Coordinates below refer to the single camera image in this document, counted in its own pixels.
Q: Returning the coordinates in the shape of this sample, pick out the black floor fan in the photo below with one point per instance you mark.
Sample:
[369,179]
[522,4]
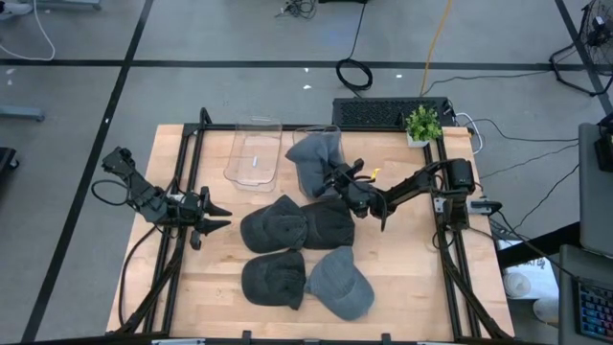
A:
[596,38]

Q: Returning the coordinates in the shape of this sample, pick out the small potted green plant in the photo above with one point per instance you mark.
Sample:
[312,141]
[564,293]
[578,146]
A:
[423,124]

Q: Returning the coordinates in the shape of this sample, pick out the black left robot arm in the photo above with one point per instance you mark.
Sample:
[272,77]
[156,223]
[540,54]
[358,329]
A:
[143,194]

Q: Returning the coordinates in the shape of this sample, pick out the grey laptop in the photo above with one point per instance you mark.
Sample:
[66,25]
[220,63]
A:
[596,191]

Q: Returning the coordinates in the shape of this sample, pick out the black aluminium table frame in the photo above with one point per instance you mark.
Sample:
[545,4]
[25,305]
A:
[220,127]

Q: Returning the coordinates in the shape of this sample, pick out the blue-grey baseball cap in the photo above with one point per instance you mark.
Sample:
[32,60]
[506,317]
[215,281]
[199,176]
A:
[340,285]
[311,155]

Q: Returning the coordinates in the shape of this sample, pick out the grey table foot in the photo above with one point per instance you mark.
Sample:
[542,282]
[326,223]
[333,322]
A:
[21,113]

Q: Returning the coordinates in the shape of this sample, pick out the white cup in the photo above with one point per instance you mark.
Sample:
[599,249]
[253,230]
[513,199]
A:
[516,285]

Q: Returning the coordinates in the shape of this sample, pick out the black camera device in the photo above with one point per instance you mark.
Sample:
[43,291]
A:
[486,206]

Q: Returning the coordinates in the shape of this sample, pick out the backlit colourful keyboard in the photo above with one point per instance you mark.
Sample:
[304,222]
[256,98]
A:
[596,311]

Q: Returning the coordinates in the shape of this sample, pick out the black perforated computer case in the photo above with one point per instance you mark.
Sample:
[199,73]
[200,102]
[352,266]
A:
[373,112]

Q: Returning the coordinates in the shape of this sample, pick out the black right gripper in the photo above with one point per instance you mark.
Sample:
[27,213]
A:
[364,194]

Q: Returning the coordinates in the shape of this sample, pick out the dark baseball cap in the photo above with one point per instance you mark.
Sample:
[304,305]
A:
[273,280]
[273,225]
[333,225]

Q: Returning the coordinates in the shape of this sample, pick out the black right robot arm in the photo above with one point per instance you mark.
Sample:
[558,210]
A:
[421,184]

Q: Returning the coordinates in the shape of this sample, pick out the clear plastic bin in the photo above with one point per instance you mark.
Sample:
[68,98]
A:
[335,131]
[246,144]

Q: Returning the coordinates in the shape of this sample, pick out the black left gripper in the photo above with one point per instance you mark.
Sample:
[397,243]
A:
[184,211]

